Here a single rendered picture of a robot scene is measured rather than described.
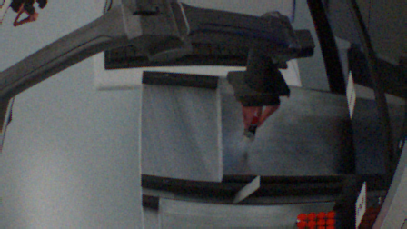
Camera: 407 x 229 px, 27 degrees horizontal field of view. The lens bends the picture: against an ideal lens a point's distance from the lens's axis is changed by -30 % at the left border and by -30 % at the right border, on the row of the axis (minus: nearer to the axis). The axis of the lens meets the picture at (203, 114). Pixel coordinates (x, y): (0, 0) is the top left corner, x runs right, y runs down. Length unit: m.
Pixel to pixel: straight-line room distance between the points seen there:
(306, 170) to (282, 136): 0.11
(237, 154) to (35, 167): 1.29
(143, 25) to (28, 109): 2.03
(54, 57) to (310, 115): 0.84
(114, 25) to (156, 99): 0.71
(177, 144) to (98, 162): 1.24
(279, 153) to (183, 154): 0.18
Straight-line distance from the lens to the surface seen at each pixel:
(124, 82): 2.32
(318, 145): 2.13
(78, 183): 3.22
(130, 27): 1.46
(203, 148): 2.08
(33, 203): 3.11
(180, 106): 2.15
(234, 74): 2.00
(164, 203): 1.92
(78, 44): 1.48
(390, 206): 1.56
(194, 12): 1.60
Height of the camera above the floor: 2.25
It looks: 40 degrees down
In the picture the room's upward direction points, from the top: 10 degrees clockwise
